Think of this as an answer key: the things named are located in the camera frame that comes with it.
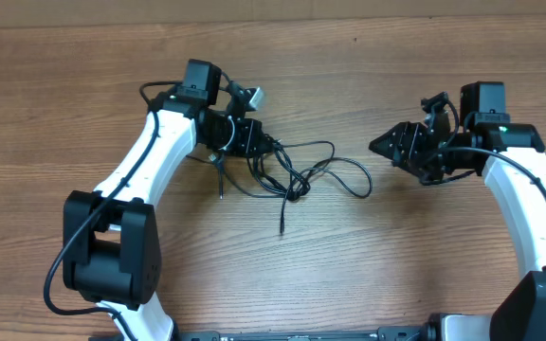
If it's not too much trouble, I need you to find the black cable silver plug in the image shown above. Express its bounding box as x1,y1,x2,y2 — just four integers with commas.
246,140,373,202

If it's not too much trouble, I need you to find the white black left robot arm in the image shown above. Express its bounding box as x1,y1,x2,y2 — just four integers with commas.
51,59,274,340

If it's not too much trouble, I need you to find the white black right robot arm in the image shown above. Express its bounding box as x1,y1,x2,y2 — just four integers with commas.
369,81,546,340

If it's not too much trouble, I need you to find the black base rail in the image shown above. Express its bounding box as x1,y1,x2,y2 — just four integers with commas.
87,312,492,341

